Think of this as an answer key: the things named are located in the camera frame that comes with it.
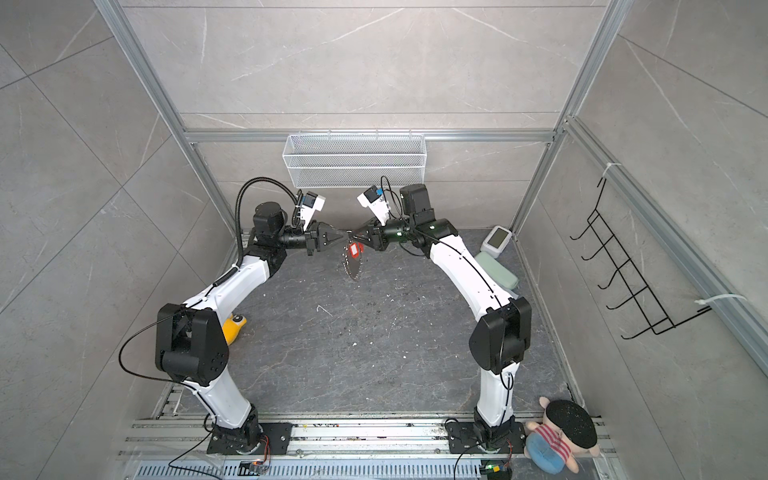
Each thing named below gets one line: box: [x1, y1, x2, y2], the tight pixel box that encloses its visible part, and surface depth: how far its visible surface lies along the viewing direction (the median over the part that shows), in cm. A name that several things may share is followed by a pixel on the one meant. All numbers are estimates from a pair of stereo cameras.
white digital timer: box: [480, 225, 513, 258], surface depth 116 cm
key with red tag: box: [348, 242, 365, 259], surface depth 78 cm
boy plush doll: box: [524, 396, 600, 474], surface depth 70 cm
